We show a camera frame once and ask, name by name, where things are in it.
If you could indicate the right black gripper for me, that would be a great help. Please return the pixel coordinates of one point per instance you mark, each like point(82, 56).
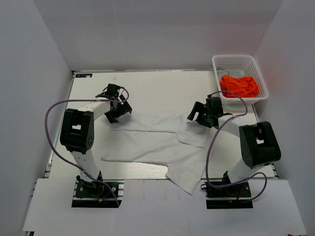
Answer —
point(199, 107)

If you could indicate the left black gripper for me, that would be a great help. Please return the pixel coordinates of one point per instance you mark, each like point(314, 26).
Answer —
point(124, 108)

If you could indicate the white t shirt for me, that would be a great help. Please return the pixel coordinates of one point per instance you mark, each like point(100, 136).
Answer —
point(161, 139)

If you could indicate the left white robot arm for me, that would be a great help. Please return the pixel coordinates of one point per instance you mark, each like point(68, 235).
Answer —
point(78, 127)

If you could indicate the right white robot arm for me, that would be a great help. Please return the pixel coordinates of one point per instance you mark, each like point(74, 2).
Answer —
point(259, 146)

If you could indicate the grey cloth in basket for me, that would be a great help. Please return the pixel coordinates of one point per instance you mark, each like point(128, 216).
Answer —
point(234, 73)

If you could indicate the orange t shirt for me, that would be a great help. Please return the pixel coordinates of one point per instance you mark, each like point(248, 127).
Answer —
point(243, 87)

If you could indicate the white plastic basket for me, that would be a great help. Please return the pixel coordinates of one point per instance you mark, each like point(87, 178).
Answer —
point(249, 66)

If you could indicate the blue label sticker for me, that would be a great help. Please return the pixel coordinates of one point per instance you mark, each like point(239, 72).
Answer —
point(84, 75)

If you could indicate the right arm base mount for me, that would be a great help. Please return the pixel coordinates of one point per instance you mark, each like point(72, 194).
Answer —
point(235, 197)

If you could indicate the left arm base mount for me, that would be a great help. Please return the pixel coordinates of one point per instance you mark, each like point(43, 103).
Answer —
point(91, 194)

